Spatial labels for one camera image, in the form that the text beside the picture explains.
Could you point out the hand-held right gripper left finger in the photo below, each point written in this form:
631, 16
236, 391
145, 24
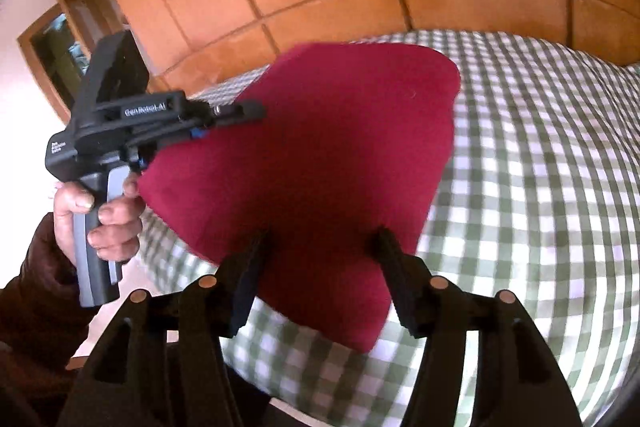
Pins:
247, 287

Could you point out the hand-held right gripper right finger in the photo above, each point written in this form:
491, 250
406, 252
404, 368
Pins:
402, 287

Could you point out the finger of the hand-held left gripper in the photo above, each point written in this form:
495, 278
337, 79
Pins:
165, 142
235, 113

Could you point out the green checkered bed sheet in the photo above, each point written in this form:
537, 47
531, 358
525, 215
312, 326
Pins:
525, 182

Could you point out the dark red garment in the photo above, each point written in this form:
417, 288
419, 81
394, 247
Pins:
310, 167

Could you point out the person's left hand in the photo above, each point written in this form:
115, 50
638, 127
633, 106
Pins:
117, 237

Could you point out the wooden framed window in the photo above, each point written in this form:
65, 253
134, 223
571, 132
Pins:
55, 52

